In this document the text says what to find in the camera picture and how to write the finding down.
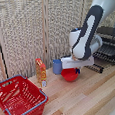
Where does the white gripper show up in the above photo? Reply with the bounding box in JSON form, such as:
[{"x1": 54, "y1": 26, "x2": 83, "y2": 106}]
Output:
[{"x1": 59, "y1": 53, "x2": 96, "y2": 71}]

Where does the red plastic bowl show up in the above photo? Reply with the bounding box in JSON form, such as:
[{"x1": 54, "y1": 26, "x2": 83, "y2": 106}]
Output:
[{"x1": 60, "y1": 67, "x2": 81, "y2": 83}]

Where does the blue plastic cup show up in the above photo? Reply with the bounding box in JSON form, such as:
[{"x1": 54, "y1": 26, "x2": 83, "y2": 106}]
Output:
[{"x1": 52, "y1": 58, "x2": 65, "y2": 76}]

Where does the black dish rack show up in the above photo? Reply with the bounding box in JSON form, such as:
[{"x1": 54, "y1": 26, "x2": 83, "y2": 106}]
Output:
[{"x1": 82, "y1": 41, "x2": 115, "y2": 76}]

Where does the beige woven folding screen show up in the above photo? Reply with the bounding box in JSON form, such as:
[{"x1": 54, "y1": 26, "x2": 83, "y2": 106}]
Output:
[{"x1": 0, "y1": 0, "x2": 115, "y2": 82}]

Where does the red shopping basket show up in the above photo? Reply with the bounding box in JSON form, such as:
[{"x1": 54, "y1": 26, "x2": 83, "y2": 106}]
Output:
[{"x1": 0, "y1": 72, "x2": 51, "y2": 115}]

